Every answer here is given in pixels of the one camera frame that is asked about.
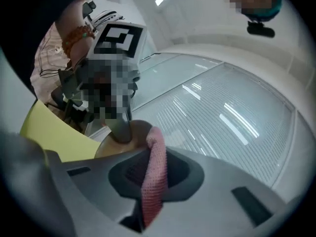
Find black chair base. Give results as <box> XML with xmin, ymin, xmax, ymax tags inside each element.
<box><xmin>50</xmin><ymin>85</ymin><xmax>96</xmax><ymax>134</ymax></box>

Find pink cloth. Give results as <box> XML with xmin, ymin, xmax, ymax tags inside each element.
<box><xmin>140</xmin><ymin>126</ymin><xmax>170</xmax><ymax>228</ymax></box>

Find white striped device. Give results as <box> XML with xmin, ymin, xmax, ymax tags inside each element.
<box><xmin>92</xmin><ymin>9</ymin><xmax>124</xmax><ymax>32</ymax></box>

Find yellow-green mat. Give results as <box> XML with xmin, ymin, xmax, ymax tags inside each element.
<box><xmin>19</xmin><ymin>99</ymin><xmax>102</xmax><ymax>163</ymax></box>

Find orange bead bracelet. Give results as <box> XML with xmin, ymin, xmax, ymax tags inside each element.
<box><xmin>61</xmin><ymin>25</ymin><xmax>96</xmax><ymax>59</ymax></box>

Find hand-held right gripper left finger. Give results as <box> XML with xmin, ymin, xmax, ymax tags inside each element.
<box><xmin>45</xmin><ymin>149</ymin><xmax>152</xmax><ymax>237</ymax></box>

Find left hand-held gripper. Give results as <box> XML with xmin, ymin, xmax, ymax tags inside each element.
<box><xmin>58</xmin><ymin>21</ymin><xmax>149</xmax><ymax>144</ymax></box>

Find person's left forearm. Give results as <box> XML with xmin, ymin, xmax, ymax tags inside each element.
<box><xmin>54</xmin><ymin>2</ymin><xmax>96</xmax><ymax>68</ymax></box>

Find brown bowl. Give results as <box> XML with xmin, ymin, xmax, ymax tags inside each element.
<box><xmin>94</xmin><ymin>119</ymin><xmax>155</xmax><ymax>159</ymax></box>

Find black head camera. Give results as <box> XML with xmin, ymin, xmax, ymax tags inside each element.
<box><xmin>246</xmin><ymin>20</ymin><xmax>276</xmax><ymax>38</ymax></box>

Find black office chair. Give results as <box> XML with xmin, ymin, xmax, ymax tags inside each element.
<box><xmin>81</xmin><ymin>0</ymin><xmax>97</xmax><ymax>22</ymax></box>

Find person's black top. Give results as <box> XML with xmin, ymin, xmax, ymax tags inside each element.
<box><xmin>0</xmin><ymin>0</ymin><xmax>117</xmax><ymax>101</ymax></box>

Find black cable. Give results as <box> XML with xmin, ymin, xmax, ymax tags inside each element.
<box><xmin>39</xmin><ymin>32</ymin><xmax>73</xmax><ymax>78</ymax></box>

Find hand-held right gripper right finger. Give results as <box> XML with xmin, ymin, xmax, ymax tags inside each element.
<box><xmin>148</xmin><ymin>146</ymin><xmax>288</xmax><ymax>237</ymax></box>

